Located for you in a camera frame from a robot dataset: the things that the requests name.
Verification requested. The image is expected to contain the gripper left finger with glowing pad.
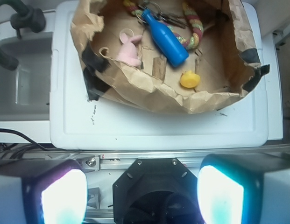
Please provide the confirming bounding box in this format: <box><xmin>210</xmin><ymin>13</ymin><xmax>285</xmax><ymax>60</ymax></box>
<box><xmin>0</xmin><ymin>159</ymin><xmax>88</xmax><ymax>224</ymax></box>

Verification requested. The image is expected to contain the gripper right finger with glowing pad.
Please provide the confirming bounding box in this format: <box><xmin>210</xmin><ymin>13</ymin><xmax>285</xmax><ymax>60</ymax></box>
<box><xmin>197</xmin><ymin>153</ymin><xmax>290</xmax><ymax>224</ymax></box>

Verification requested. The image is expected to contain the small wood chip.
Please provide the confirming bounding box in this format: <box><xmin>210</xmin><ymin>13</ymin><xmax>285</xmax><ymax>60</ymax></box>
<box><xmin>195</xmin><ymin>48</ymin><xmax>203</xmax><ymax>56</ymax></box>

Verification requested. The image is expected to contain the large wood chip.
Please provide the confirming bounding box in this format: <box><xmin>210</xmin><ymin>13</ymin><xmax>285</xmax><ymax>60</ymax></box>
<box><xmin>152</xmin><ymin>55</ymin><xmax>167</xmax><ymax>80</ymax></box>

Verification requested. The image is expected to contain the white plastic bin lid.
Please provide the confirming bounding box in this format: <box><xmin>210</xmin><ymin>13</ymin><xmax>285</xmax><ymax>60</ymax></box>
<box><xmin>50</xmin><ymin>1</ymin><xmax>269</xmax><ymax>151</ymax></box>

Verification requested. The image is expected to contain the grey plastic tub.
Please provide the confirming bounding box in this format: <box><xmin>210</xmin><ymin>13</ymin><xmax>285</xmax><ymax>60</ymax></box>
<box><xmin>0</xmin><ymin>32</ymin><xmax>52</xmax><ymax>121</ymax></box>

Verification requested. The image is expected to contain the yellow rubber duck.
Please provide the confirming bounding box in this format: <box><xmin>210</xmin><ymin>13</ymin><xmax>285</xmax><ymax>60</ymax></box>
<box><xmin>180</xmin><ymin>70</ymin><xmax>201</xmax><ymax>88</ymax></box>

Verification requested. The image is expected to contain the thin wood stick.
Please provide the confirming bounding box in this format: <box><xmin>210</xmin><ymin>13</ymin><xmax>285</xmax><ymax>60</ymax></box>
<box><xmin>194</xmin><ymin>58</ymin><xmax>200</xmax><ymax>73</ymax></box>

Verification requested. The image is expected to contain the brown paper bag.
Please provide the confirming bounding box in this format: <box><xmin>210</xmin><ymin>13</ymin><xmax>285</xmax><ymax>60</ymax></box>
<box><xmin>71</xmin><ymin>0</ymin><xmax>269</xmax><ymax>114</ymax></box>

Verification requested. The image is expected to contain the blue plastic bottle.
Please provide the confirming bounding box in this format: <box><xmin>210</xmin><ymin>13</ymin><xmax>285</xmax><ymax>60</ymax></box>
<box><xmin>141</xmin><ymin>9</ymin><xmax>189</xmax><ymax>67</ymax></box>

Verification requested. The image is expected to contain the pink plush mouse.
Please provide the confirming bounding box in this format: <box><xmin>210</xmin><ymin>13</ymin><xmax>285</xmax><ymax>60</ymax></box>
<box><xmin>116</xmin><ymin>28</ymin><xmax>142</xmax><ymax>67</ymax></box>

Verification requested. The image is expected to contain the aluminium frame rail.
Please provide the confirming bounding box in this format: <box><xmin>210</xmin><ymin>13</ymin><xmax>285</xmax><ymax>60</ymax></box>
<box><xmin>45</xmin><ymin>143</ymin><xmax>290</xmax><ymax>172</ymax></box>

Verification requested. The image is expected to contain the black octagonal mount plate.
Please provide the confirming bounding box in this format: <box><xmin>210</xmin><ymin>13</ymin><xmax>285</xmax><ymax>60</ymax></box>
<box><xmin>113</xmin><ymin>158</ymin><xmax>204</xmax><ymax>224</ymax></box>

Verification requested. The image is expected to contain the black cable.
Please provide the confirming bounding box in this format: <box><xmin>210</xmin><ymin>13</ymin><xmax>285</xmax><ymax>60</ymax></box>
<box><xmin>0</xmin><ymin>128</ymin><xmax>57</xmax><ymax>152</ymax></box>

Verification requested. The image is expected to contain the multicolour braided rope toy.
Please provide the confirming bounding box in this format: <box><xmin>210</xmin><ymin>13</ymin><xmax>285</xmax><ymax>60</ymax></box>
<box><xmin>122</xmin><ymin>0</ymin><xmax>204</xmax><ymax>50</ymax></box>

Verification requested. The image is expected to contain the black clamp with hose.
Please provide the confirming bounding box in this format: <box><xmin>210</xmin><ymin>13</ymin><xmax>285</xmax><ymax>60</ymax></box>
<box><xmin>0</xmin><ymin>0</ymin><xmax>46</xmax><ymax>70</ymax></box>

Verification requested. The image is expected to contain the metal key ring with keys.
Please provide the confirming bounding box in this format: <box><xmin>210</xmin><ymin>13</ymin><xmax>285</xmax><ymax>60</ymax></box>
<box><xmin>136</xmin><ymin>0</ymin><xmax>189</xmax><ymax>28</ymax></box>

